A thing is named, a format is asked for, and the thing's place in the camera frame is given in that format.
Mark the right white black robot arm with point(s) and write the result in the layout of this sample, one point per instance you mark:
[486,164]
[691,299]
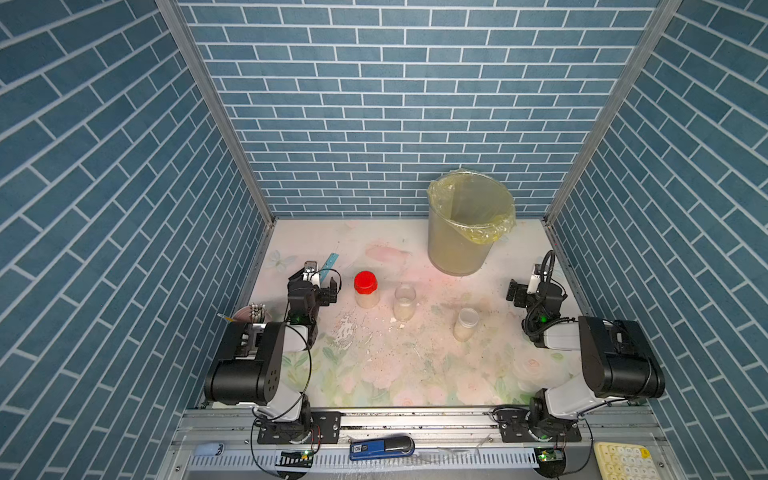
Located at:
[617,362]

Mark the pink pen holder cup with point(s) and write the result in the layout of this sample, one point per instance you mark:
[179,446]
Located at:
[251,313]

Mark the teal ruler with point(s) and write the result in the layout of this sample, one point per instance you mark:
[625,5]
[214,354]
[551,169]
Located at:
[327,266]

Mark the white lidded rice jar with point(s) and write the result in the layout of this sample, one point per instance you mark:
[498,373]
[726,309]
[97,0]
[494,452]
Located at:
[466,322]

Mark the blue black handheld device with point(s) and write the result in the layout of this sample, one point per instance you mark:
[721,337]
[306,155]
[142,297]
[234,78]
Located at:
[382,448]

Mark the beige bin with yellow bag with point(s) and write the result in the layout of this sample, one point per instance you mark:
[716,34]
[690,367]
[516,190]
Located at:
[468,213]

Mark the white slotted cable duct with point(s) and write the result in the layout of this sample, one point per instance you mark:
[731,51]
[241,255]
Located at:
[338,461]

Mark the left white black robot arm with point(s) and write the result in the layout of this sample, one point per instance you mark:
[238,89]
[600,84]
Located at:
[246,370]

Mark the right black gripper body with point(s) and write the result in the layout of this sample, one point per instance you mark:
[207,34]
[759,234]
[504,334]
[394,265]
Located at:
[519,292]

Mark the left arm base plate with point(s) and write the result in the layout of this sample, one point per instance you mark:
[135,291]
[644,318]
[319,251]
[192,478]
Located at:
[325,423]

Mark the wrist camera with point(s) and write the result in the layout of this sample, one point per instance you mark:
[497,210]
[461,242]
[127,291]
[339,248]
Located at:
[311,273]
[535,279]

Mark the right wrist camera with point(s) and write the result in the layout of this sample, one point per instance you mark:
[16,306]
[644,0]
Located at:
[535,279]

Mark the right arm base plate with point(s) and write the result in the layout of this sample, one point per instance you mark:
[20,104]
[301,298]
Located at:
[520,425]

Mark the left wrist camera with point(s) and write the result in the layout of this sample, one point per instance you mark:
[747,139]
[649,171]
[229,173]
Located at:
[311,273]

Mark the red lidded rice jar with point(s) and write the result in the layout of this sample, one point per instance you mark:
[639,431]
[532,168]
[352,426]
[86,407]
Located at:
[366,288]

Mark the clear rice jar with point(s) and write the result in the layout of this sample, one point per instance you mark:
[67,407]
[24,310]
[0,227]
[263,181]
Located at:
[405,302]

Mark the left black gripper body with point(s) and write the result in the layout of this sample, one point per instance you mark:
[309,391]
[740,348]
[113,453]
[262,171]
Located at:
[324,292]

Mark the yellow egg tray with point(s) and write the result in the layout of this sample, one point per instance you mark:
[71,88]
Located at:
[618,461]

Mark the aluminium mounting rail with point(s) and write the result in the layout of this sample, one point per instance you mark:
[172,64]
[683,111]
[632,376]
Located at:
[428,426]

